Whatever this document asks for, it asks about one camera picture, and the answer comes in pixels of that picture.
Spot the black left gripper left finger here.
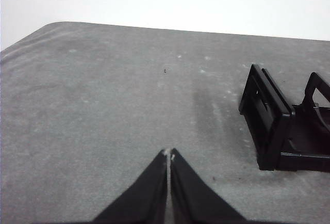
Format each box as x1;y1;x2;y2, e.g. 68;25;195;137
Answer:
92;148;169;224

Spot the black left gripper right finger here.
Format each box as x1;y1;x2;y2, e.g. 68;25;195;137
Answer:
169;148;249;224

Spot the black plastic dish rack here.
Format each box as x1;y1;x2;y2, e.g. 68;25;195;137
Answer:
238;63;330;172

